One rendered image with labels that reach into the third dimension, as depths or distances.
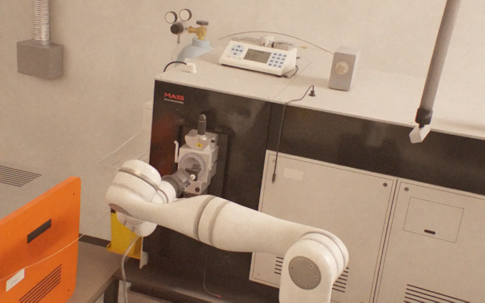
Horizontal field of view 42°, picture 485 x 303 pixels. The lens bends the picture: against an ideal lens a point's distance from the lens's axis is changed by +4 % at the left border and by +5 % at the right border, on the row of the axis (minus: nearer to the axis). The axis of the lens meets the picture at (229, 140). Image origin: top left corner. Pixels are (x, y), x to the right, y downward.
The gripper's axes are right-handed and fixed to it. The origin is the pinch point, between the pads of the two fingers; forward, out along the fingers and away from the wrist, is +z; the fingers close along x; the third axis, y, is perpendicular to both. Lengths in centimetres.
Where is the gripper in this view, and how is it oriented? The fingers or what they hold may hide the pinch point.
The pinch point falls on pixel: (192, 177)
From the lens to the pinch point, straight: 191.8
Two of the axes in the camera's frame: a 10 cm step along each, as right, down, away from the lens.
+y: -6.7, -7.4, -0.2
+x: -6.8, 6.0, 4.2
